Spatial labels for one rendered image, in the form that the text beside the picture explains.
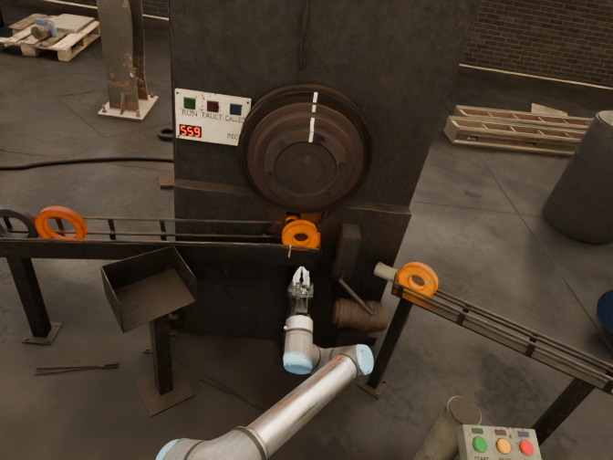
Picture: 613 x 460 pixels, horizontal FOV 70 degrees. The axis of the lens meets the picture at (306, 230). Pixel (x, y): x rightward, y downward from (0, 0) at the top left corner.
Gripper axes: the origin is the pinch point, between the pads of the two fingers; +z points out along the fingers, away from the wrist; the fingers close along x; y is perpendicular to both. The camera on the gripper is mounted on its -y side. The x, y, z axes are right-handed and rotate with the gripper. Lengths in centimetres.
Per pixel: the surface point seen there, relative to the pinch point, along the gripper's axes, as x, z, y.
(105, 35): 164, 255, -90
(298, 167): 6.4, 19.2, 33.8
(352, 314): -24.3, -4.8, -22.6
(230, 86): 33, 47, 40
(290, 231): 4.8, 19.4, -3.5
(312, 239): -4.4, 18.4, -6.1
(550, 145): -284, 280, -160
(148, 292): 55, -9, -13
